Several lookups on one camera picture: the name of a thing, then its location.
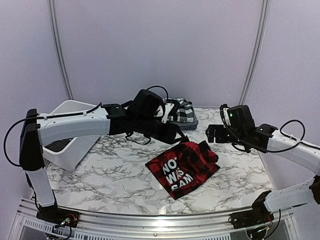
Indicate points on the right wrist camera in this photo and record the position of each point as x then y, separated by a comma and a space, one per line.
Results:
224, 114

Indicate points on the wall aluminium profile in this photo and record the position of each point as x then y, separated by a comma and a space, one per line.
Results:
261, 28
58, 48

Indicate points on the blue checked folded shirt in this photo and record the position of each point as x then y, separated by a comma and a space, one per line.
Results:
188, 127

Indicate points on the red black plaid shirt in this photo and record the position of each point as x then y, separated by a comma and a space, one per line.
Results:
184, 167

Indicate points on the right wall aluminium profile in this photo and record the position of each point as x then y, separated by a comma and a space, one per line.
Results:
261, 28

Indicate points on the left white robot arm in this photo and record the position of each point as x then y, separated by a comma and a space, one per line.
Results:
145, 114

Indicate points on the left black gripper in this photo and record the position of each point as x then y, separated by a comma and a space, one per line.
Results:
168, 135

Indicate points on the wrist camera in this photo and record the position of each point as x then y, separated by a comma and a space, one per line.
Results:
163, 114
224, 114

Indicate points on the dark striped shirt in bin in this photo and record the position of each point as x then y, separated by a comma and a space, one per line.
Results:
58, 146

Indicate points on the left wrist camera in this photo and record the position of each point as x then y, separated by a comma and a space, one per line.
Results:
163, 114

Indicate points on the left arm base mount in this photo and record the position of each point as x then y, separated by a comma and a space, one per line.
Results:
61, 218

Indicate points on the left wall aluminium profile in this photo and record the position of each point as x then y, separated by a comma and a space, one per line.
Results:
58, 48

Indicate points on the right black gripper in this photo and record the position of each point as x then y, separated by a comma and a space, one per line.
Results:
212, 129

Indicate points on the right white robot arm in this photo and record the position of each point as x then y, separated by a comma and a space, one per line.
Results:
238, 129

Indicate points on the aluminium front frame rail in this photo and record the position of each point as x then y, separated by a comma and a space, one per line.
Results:
108, 226

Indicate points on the black white plaid folded shirt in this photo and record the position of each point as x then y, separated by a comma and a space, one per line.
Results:
182, 111

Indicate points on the white plastic bin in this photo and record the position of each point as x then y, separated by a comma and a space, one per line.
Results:
78, 147

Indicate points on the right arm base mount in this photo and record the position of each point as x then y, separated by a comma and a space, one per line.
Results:
248, 218

